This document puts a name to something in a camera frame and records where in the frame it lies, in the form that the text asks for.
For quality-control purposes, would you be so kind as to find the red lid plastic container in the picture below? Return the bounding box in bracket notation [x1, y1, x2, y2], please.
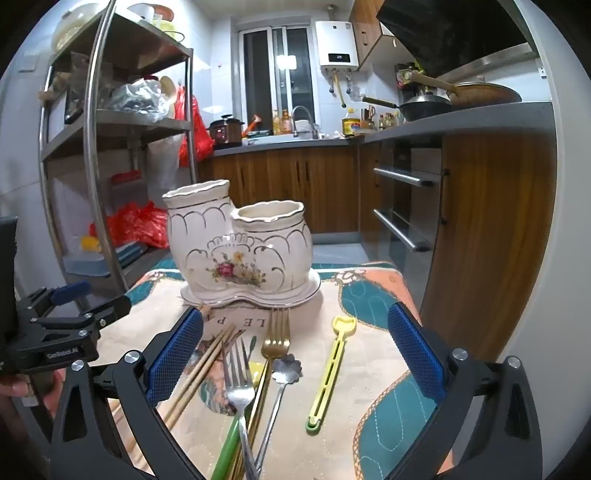
[108, 170, 146, 217]

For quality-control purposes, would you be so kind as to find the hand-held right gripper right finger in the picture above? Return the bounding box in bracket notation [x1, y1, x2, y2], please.
[387, 302, 543, 480]

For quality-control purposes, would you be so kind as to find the black wok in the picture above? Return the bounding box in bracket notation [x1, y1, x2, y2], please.
[362, 90, 455, 123]

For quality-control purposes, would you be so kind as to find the white plastic bag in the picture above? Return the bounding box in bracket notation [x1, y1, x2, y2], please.
[148, 134, 183, 195]

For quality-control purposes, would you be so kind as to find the kitchen window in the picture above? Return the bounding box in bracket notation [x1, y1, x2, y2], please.
[238, 25, 317, 134]

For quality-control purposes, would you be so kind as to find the silver fork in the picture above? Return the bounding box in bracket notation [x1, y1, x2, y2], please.
[221, 338, 259, 480]

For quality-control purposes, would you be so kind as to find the stainless built-in oven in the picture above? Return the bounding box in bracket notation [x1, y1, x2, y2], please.
[373, 138, 446, 296]

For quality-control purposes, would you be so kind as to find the black range hood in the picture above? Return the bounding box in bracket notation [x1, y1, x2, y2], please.
[376, 0, 541, 77]

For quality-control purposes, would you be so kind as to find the wooden wall cabinet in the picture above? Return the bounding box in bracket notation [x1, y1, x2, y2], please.
[348, 0, 416, 72]

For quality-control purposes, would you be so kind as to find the large white bowl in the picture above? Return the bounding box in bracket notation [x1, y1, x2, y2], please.
[53, 2, 100, 51]

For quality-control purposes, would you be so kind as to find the silver flower spoon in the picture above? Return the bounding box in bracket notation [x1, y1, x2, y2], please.
[253, 353, 303, 469]

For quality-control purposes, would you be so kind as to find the floral ceramic utensil holder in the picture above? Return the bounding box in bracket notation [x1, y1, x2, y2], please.
[161, 180, 321, 309]

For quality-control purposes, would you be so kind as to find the silvery plastic bag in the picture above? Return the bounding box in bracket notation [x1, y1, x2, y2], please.
[108, 78, 171, 123]

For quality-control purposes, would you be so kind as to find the hanging red plastic bag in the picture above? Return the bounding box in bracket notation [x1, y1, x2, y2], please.
[175, 85, 215, 167]

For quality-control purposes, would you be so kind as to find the dark red rice cooker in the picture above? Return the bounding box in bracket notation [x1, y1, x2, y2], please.
[209, 114, 245, 149]

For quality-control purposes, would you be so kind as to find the white water heater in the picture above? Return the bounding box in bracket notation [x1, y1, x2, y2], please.
[315, 19, 360, 71]

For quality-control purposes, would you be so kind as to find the yellow-green plastic clip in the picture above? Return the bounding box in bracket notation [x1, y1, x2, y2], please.
[306, 315, 357, 433]

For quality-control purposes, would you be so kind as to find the crumpled red plastic bag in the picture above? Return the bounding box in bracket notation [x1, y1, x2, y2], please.
[90, 200, 169, 250]

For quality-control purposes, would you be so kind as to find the metal faucet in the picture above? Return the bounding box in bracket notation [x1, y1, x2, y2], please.
[291, 105, 320, 139]

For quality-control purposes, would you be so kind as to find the gold fork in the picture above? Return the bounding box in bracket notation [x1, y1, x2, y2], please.
[231, 307, 291, 480]

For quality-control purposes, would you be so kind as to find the wooden base cabinet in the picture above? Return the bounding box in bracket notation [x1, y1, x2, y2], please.
[420, 134, 559, 365]
[198, 138, 384, 234]

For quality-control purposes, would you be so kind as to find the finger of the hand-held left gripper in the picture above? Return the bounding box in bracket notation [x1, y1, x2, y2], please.
[32, 294, 133, 332]
[17, 281, 92, 320]

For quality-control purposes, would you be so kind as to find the brown lidded pan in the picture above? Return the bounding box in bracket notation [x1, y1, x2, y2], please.
[411, 71, 522, 107]

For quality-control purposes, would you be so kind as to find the person's left hand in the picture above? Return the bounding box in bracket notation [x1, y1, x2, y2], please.
[0, 374, 64, 418]

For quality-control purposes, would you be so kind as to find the green handled utensil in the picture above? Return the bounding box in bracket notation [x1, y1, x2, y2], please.
[210, 360, 266, 480]

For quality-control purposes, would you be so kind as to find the metal shelf rack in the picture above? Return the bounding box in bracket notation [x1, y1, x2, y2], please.
[37, 0, 199, 296]

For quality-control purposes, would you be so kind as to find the printed table mat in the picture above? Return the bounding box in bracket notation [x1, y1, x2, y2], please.
[99, 261, 455, 480]

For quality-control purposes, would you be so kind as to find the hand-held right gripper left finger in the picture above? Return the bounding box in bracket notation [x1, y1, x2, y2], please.
[50, 305, 206, 480]

